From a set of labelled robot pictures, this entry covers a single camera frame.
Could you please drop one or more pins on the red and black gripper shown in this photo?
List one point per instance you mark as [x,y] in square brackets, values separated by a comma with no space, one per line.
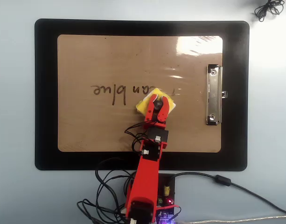
[158,134]

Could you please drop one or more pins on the yellow sponge with black knob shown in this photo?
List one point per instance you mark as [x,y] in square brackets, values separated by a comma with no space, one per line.
[142,106]

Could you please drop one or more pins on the red robot arm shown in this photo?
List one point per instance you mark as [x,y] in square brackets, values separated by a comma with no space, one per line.
[145,177]

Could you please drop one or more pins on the controller board with lit LEDs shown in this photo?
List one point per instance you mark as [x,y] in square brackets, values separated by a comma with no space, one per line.
[167,207]

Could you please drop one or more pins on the silver metal clipboard clip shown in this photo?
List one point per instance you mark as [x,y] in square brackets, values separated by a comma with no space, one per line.
[214,93]

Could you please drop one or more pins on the brown clipboard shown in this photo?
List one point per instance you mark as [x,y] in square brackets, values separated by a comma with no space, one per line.
[86,58]

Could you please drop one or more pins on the black rectangular desk mat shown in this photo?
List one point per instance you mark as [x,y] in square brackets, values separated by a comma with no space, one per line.
[44,93]

